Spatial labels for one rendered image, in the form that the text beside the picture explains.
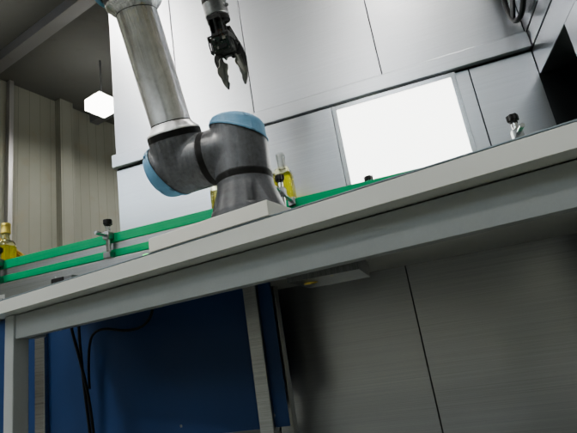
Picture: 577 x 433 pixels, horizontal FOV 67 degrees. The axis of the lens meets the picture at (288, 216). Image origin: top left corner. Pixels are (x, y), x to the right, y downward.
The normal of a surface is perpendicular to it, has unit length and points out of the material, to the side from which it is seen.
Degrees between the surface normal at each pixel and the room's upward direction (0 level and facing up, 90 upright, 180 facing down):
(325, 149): 90
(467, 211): 90
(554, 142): 90
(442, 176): 90
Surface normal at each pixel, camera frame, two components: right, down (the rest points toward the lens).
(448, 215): -0.50, -0.15
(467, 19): -0.30, -0.21
